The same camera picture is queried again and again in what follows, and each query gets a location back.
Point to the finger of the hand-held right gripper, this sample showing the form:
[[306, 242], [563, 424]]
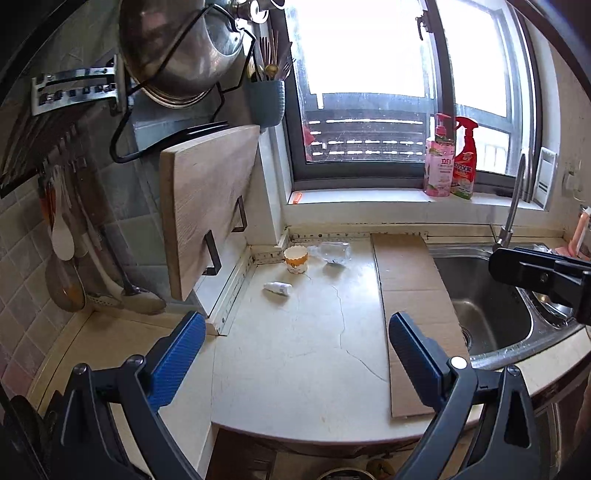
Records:
[[521, 272], [535, 253]]

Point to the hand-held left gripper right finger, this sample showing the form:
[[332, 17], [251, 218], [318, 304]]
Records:
[[415, 355]]

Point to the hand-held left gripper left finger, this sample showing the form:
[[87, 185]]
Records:
[[180, 355]]

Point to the metal faucet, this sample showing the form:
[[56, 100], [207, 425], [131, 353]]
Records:
[[508, 221]]

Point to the pink plastic holder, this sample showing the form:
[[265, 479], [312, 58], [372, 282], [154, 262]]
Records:
[[581, 235]]

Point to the stainless steel sink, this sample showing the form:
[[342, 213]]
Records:
[[489, 314]]

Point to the brown cardboard sheet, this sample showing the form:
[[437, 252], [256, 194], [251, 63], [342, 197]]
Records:
[[411, 277]]

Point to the white slotted spatula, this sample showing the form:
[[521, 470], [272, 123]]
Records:
[[104, 300]]

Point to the red spray bottle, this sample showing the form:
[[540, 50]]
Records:
[[464, 166]]

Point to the small white tube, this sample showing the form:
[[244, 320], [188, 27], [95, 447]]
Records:
[[277, 288]]

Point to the pink dish soap bottle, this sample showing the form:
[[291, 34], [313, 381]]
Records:
[[438, 170]]

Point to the crushed clear plastic bottle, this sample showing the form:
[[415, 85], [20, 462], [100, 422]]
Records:
[[332, 253]]

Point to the metal skimmer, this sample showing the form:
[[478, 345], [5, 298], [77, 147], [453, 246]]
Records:
[[64, 290]]

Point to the white and orange paper cup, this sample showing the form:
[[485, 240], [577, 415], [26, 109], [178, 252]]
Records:
[[295, 263]]

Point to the wooden cutting board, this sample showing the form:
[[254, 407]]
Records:
[[203, 198]]

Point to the white rice paddle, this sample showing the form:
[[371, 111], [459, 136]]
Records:
[[62, 240]]

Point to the balcony railing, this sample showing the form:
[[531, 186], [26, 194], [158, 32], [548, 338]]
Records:
[[364, 138]]

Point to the dark framed window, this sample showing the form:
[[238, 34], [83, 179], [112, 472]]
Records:
[[369, 60]]

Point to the blue grey utensil holder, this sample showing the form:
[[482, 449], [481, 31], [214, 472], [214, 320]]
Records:
[[268, 104]]

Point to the stainless steel pot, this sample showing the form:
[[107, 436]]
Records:
[[184, 50]]

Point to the bundle of chopsticks and cutlery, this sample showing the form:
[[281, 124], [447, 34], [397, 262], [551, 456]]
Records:
[[270, 60]]

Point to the white wall socket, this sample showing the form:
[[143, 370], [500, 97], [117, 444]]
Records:
[[545, 175]]

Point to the metal utensil rail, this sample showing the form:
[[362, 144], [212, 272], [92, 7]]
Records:
[[74, 92]]

